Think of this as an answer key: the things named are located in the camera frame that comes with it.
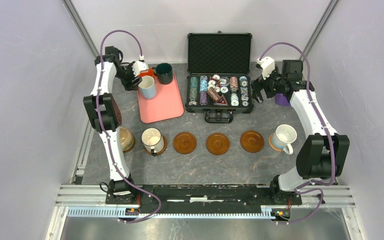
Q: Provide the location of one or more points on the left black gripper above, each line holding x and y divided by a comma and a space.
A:
128, 85

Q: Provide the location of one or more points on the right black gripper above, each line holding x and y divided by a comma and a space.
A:
258, 84

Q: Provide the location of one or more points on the light blue mug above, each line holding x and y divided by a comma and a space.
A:
147, 87

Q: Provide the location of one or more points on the orange mug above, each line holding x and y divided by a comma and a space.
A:
149, 72

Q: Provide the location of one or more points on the dark green mug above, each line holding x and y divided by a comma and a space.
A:
164, 73

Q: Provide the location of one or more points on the white mug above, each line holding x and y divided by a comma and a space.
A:
283, 137

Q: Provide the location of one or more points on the wooden coaster five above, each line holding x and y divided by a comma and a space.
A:
252, 141

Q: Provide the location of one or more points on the beige ceramic mug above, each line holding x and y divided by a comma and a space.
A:
126, 138

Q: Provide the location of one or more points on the cream mug dark handle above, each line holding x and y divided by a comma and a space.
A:
153, 141

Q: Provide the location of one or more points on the wooden coaster four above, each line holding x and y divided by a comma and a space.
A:
217, 144

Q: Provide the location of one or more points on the wooden coaster two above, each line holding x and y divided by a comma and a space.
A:
165, 141

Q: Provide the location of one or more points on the wooden coaster three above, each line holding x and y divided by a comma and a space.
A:
184, 143

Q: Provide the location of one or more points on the wooden coaster one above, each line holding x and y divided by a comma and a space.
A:
131, 146

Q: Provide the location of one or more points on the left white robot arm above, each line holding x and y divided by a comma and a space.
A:
105, 117

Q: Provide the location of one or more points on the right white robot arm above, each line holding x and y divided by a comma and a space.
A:
323, 154

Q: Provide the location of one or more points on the purple metronome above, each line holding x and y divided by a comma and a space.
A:
281, 100

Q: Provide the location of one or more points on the pink serving tray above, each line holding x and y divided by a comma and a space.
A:
166, 105

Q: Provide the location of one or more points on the black poker chip case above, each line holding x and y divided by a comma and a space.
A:
218, 84

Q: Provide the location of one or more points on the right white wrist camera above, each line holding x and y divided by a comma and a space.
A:
267, 65

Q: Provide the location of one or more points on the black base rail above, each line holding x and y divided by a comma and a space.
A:
206, 198

